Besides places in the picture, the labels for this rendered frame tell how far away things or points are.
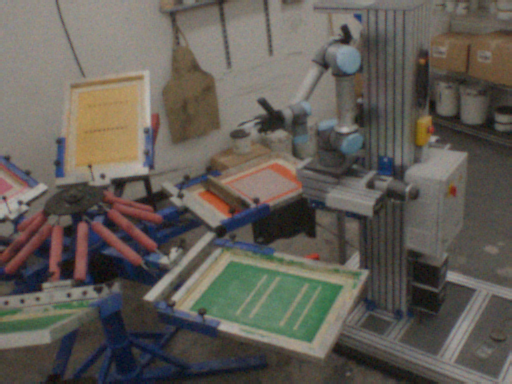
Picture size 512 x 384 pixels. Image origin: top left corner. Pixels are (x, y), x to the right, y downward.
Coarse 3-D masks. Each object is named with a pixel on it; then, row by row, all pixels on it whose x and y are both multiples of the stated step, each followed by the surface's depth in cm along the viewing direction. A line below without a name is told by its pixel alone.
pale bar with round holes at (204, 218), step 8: (160, 184) 355; (168, 184) 353; (168, 192) 348; (176, 192) 343; (192, 208) 324; (200, 208) 323; (192, 216) 325; (200, 216) 315; (208, 216) 314; (208, 224) 308; (216, 224) 306
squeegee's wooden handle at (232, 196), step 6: (210, 180) 350; (216, 180) 346; (210, 186) 354; (216, 186) 345; (222, 186) 339; (222, 192) 340; (228, 192) 333; (234, 192) 330; (228, 198) 336; (234, 198) 328; (240, 198) 328; (240, 204) 329
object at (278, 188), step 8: (288, 176) 363; (272, 184) 356; (280, 184) 355; (288, 184) 353; (296, 184) 352; (248, 192) 350; (256, 192) 349; (264, 192) 348; (272, 192) 347; (280, 192) 346; (288, 192) 345; (264, 200) 340; (272, 200) 338; (216, 208) 338; (224, 208) 337
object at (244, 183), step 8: (264, 168) 376; (272, 168) 375; (280, 168) 374; (240, 176) 370; (248, 176) 369; (256, 176) 368; (264, 176) 366; (272, 176) 365; (280, 176) 364; (224, 184) 364; (232, 184) 362; (240, 184) 361; (248, 184) 359; (256, 184) 358; (264, 184) 357; (200, 192) 358; (208, 192) 356; (240, 192) 352; (208, 200) 347; (216, 200) 346
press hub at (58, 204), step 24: (72, 192) 289; (96, 192) 295; (72, 216) 292; (72, 240) 298; (96, 240) 299; (72, 264) 294; (96, 264) 291; (120, 312) 329; (120, 336) 331; (120, 360) 338
